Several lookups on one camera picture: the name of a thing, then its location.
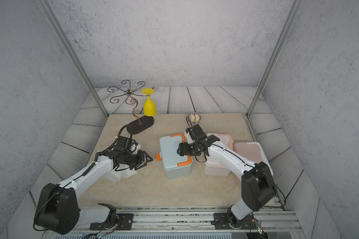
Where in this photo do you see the yellow plastic wine glass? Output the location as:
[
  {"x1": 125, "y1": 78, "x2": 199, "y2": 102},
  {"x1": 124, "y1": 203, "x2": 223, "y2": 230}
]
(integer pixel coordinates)
[{"x1": 142, "y1": 88, "x2": 157, "y2": 117}]

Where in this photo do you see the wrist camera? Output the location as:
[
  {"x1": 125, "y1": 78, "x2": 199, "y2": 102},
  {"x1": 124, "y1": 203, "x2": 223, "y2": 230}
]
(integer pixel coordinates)
[
  {"x1": 128, "y1": 141, "x2": 141, "y2": 154},
  {"x1": 184, "y1": 131, "x2": 194, "y2": 144}
]

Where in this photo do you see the right aluminium frame post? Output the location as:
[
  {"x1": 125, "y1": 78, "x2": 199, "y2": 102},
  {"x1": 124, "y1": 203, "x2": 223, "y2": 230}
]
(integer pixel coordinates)
[{"x1": 246, "y1": 0, "x2": 303, "y2": 118}]

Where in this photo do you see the white pink medicine box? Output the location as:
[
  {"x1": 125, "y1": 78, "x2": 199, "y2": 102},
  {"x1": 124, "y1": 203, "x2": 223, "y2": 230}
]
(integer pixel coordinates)
[{"x1": 204, "y1": 133, "x2": 233, "y2": 177}]

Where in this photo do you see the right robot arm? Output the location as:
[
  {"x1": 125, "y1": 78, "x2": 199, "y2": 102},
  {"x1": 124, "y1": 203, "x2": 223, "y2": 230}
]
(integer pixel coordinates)
[{"x1": 177, "y1": 124, "x2": 280, "y2": 229}]

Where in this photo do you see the grey round object behind box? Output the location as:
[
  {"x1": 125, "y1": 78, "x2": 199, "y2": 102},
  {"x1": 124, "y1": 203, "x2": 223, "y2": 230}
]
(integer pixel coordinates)
[{"x1": 185, "y1": 112, "x2": 201, "y2": 127}]

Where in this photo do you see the left aluminium frame post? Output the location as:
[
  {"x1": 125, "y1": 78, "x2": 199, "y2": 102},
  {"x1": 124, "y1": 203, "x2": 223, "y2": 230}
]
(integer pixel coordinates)
[{"x1": 37, "y1": 0, "x2": 110, "y2": 119}]

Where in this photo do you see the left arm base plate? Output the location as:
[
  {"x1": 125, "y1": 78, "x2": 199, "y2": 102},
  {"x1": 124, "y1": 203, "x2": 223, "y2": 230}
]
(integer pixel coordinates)
[{"x1": 89, "y1": 213, "x2": 134, "y2": 231}]

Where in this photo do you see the brown wire glass rack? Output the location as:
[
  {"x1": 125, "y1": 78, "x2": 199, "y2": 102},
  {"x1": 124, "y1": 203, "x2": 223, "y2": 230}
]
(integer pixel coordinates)
[{"x1": 107, "y1": 80, "x2": 155, "y2": 134}]

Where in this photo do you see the aluminium frame post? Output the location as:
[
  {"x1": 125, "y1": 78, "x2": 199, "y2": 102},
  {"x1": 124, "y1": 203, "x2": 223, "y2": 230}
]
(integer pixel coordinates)
[
  {"x1": 37, "y1": 0, "x2": 110, "y2": 119},
  {"x1": 246, "y1": 0, "x2": 303, "y2": 118}
]

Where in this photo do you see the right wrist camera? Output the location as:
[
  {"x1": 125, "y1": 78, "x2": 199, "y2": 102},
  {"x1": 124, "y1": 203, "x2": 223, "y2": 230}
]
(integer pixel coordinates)
[{"x1": 184, "y1": 131, "x2": 194, "y2": 144}]

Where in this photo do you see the grey orange medicine box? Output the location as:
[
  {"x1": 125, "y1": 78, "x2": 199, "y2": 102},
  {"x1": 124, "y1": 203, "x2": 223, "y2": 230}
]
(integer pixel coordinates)
[{"x1": 156, "y1": 134, "x2": 192, "y2": 179}]

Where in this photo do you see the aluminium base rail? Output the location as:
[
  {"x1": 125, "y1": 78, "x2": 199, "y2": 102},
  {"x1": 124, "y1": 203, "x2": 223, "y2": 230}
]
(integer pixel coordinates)
[{"x1": 43, "y1": 207, "x2": 305, "y2": 239}]

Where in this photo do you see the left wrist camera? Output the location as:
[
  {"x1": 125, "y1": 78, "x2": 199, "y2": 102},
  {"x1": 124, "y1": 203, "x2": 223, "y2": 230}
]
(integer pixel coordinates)
[{"x1": 128, "y1": 141, "x2": 141, "y2": 154}]

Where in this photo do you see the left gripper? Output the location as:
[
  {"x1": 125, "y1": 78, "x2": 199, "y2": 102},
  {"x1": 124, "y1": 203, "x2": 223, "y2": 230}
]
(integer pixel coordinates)
[{"x1": 123, "y1": 149, "x2": 155, "y2": 170}]

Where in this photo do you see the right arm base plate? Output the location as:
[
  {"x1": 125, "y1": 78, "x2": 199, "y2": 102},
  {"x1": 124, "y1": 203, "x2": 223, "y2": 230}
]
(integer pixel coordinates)
[{"x1": 211, "y1": 213, "x2": 258, "y2": 230}]

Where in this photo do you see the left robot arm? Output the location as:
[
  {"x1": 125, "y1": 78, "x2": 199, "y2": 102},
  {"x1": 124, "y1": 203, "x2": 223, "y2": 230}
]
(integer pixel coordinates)
[{"x1": 33, "y1": 133, "x2": 153, "y2": 235}]

